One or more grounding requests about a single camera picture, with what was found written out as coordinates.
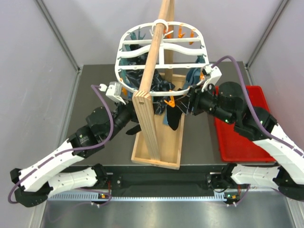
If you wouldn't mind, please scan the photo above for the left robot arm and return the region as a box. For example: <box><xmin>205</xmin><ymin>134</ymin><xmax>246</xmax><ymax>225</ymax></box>
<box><xmin>9</xmin><ymin>102</ymin><xmax>137</xmax><ymax>208</ymax></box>

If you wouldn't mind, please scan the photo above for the red plastic tray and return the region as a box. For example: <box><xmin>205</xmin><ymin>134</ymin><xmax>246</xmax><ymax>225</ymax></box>
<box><xmin>214</xmin><ymin>85</ymin><xmax>275</xmax><ymax>163</ymax></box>

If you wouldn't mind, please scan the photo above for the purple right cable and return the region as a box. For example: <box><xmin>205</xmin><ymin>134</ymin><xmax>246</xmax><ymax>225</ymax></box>
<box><xmin>211</xmin><ymin>55</ymin><xmax>304</xmax><ymax>157</ymax></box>

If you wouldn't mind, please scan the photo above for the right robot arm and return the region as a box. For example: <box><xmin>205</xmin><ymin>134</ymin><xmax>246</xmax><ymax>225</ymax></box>
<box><xmin>187</xmin><ymin>82</ymin><xmax>304</xmax><ymax>201</ymax></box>

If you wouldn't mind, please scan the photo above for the white round clip hanger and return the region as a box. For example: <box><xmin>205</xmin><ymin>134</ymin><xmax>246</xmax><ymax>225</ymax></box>
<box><xmin>114</xmin><ymin>19</ymin><xmax>210</xmax><ymax>93</ymax></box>

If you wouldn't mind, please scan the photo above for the blue ribbed sock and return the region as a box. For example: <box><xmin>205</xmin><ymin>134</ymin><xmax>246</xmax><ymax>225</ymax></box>
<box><xmin>163</xmin><ymin>55</ymin><xmax>205</xmax><ymax>125</ymax></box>

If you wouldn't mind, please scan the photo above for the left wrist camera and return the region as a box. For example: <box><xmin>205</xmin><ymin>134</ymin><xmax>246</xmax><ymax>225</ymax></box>
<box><xmin>98</xmin><ymin>82</ymin><xmax>126</xmax><ymax>105</ymax></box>

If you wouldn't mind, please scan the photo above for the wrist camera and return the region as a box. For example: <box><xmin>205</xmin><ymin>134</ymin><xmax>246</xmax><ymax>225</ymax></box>
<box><xmin>98</xmin><ymin>82</ymin><xmax>126</xmax><ymax>105</ymax></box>
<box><xmin>201</xmin><ymin>64</ymin><xmax>222</xmax><ymax>92</ymax></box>

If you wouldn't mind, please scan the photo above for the wooden hanger stand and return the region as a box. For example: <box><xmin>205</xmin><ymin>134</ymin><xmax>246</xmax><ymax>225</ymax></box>
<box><xmin>130</xmin><ymin>0</ymin><xmax>187</xmax><ymax>170</ymax></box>

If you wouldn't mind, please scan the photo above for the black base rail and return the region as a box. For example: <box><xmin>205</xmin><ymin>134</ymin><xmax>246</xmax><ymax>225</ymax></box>
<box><xmin>105</xmin><ymin>165</ymin><xmax>235</xmax><ymax>197</ymax></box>

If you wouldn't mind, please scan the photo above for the black patterned sock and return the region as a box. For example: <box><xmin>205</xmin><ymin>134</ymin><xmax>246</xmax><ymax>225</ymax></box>
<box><xmin>119</xmin><ymin>52</ymin><xmax>175</xmax><ymax>115</ymax></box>

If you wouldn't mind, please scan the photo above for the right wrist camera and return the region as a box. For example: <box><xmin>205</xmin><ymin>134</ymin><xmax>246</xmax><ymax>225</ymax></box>
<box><xmin>201</xmin><ymin>64</ymin><xmax>222</xmax><ymax>92</ymax></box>

